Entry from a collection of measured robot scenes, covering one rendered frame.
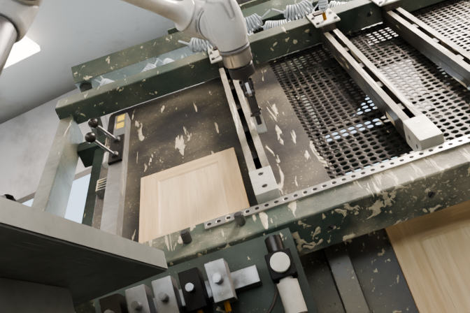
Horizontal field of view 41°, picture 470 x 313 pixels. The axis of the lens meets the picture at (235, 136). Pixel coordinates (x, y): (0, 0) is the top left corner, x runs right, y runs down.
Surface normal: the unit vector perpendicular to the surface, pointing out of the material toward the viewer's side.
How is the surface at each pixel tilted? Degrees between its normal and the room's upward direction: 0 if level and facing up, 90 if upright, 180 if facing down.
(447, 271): 90
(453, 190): 140
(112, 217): 50
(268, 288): 90
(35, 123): 90
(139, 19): 180
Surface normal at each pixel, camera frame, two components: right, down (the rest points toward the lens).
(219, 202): -0.29, -0.85
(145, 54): -0.15, -0.38
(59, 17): 0.28, 0.87
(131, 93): 0.12, 0.42
